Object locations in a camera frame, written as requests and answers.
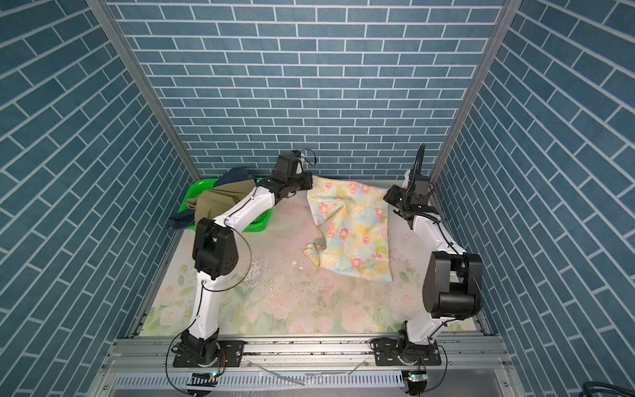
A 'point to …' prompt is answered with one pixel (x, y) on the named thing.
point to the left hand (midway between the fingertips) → (313, 175)
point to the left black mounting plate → (231, 353)
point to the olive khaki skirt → (208, 204)
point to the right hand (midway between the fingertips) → (387, 185)
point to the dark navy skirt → (187, 221)
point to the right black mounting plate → (389, 352)
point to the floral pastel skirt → (353, 221)
